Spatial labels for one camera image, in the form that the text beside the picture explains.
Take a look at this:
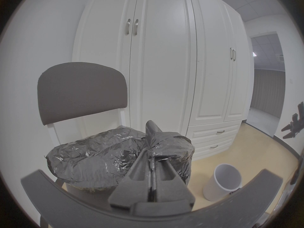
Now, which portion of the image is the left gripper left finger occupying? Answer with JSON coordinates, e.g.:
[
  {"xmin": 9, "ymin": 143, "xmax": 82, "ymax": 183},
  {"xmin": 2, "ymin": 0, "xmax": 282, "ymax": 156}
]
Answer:
[{"xmin": 108, "ymin": 149, "xmax": 152, "ymax": 210}]

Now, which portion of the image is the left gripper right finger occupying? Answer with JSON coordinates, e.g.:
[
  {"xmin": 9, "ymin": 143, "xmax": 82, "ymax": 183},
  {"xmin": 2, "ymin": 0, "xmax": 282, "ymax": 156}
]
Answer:
[{"xmin": 153, "ymin": 158, "xmax": 196, "ymax": 205}]

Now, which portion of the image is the black plastic bag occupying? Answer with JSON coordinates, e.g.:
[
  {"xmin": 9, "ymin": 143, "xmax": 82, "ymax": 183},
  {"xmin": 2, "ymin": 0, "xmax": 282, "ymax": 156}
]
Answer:
[{"xmin": 45, "ymin": 120, "xmax": 195, "ymax": 189}]

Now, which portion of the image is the white trash bin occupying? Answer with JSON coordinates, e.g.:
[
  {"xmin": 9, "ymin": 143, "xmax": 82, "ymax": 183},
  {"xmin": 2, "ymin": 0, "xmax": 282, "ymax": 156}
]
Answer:
[{"xmin": 203, "ymin": 163, "xmax": 243, "ymax": 201}]

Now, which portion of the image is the grey curtain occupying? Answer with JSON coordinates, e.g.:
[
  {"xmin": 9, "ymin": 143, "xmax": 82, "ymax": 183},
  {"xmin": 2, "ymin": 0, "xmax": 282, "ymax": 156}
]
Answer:
[{"xmin": 251, "ymin": 69, "xmax": 286, "ymax": 119}]

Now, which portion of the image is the grey padded white chair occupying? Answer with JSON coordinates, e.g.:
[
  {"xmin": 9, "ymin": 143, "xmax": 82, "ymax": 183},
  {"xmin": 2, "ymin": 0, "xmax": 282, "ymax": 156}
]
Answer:
[{"xmin": 37, "ymin": 62, "xmax": 130, "ymax": 195}]

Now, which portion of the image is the white wardrobe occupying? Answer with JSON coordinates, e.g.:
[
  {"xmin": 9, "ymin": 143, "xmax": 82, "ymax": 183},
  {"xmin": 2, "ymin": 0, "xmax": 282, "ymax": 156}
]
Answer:
[{"xmin": 72, "ymin": 0, "xmax": 254, "ymax": 162}]

